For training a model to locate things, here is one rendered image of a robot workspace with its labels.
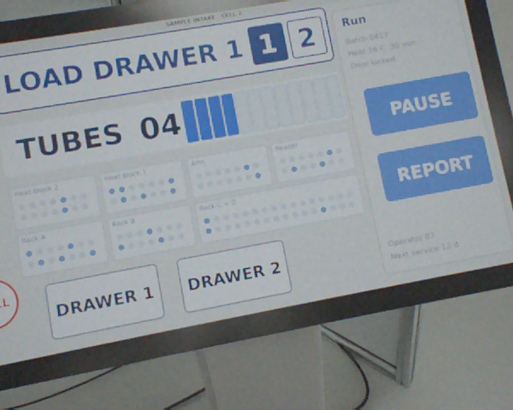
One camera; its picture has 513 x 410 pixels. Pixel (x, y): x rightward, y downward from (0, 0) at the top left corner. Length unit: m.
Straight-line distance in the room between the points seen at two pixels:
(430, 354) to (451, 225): 1.21
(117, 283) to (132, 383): 1.26
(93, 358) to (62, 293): 0.06
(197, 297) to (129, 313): 0.06
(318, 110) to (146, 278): 0.21
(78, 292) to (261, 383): 0.31
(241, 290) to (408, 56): 0.26
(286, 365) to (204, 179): 0.31
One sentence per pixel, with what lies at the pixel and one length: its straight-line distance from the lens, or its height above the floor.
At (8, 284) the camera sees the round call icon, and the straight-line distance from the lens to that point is 0.46.
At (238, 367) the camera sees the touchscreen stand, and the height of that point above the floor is 0.78.
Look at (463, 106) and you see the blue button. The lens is 0.49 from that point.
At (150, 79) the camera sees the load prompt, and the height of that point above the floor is 1.14.
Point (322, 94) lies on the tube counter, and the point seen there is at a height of 1.11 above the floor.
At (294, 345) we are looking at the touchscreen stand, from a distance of 0.63.
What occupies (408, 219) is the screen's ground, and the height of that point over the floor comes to 1.02.
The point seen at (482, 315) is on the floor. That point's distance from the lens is 1.80.
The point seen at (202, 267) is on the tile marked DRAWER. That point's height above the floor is 1.01.
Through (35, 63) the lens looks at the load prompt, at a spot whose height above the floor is 1.17.
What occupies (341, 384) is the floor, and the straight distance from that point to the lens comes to 1.57.
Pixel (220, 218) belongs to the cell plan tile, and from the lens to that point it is 0.43.
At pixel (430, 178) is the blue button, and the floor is 1.04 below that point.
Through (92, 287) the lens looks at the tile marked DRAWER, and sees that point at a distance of 0.44.
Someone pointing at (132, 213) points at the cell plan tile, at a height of 1.06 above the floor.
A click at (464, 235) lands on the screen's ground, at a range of 0.47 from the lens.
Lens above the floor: 1.29
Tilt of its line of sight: 35 degrees down
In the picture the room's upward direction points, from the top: 8 degrees counter-clockwise
